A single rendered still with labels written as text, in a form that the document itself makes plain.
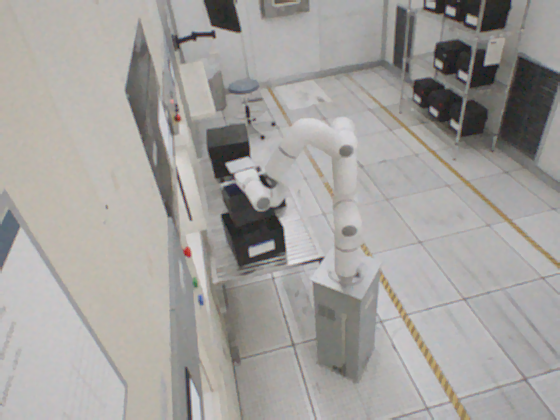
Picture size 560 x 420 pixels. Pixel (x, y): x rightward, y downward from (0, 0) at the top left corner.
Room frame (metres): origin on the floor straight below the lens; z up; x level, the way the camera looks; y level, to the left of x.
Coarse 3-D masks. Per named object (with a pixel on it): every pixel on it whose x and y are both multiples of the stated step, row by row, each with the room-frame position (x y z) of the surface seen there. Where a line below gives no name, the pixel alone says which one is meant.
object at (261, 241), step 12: (228, 216) 1.79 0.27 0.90; (276, 216) 1.70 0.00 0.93; (228, 228) 1.79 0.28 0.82; (240, 228) 1.81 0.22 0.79; (252, 228) 1.80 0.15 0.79; (264, 228) 1.81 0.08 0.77; (276, 228) 1.73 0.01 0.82; (228, 240) 1.68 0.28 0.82; (240, 240) 1.73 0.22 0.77; (252, 240) 1.55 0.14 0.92; (264, 240) 1.57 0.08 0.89; (276, 240) 1.59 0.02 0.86; (240, 252) 1.53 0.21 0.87; (252, 252) 1.55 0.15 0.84; (264, 252) 1.56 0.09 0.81; (276, 252) 1.58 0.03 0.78; (240, 264) 1.53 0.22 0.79
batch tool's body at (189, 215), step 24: (144, 48) 1.67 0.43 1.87; (144, 72) 1.47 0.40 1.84; (144, 96) 1.28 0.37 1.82; (144, 120) 1.13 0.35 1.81; (168, 120) 1.79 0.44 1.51; (144, 144) 0.99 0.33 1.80; (192, 168) 1.76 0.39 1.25; (192, 192) 1.74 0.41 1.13; (168, 216) 0.99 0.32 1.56; (192, 216) 1.74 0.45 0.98; (192, 240) 1.67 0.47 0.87; (192, 264) 1.16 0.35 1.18; (216, 312) 1.39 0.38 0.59
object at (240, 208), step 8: (240, 160) 1.74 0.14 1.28; (248, 160) 1.73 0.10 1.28; (232, 168) 1.67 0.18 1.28; (240, 168) 1.66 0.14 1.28; (264, 176) 1.71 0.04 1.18; (224, 184) 1.66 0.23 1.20; (264, 184) 1.72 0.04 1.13; (272, 184) 1.63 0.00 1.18; (224, 192) 1.62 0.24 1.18; (224, 200) 1.72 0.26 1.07; (232, 200) 1.57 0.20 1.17; (240, 200) 1.58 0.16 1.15; (248, 200) 1.59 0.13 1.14; (232, 208) 1.57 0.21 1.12; (240, 208) 1.58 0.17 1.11; (248, 208) 1.59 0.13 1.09; (272, 208) 1.62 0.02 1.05; (232, 216) 1.58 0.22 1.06; (240, 216) 1.57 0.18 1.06; (248, 216) 1.59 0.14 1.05; (256, 216) 1.60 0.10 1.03; (264, 216) 1.61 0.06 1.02; (240, 224) 1.57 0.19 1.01
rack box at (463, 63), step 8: (464, 56) 3.68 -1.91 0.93; (480, 56) 3.58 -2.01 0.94; (464, 64) 3.65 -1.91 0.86; (480, 64) 3.51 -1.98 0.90; (496, 64) 3.53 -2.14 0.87; (464, 72) 3.63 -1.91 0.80; (472, 72) 3.51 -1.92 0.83; (480, 72) 3.51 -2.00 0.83; (488, 72) 3.52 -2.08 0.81; (496, 72) 3.53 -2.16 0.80; (464, 80) 3.61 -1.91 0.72; (472, 80) 3.51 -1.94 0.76; (480, 80) 3.51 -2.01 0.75; (488, 80) 3.52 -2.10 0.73
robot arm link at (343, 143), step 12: (300, 120) 1.43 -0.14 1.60; (312, 120) 1.42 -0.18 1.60; (288, 132) 1.43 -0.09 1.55; (300, 132) 1.39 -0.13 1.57; (312, 132) 1.38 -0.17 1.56; (324, 132) 1.37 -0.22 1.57; (336, 132) 1.34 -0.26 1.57; (348, 132) 1.35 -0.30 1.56; (288, 144) 1.40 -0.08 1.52; (300, 144) 1.39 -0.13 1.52; (312, 144) 1.39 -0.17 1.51; (324, 144) 1.35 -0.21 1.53; (336, 144) 1.31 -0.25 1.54; (348, 144) 1.30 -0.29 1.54; (336, 156) 1.31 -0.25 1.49; (348, 156) 1.30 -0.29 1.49
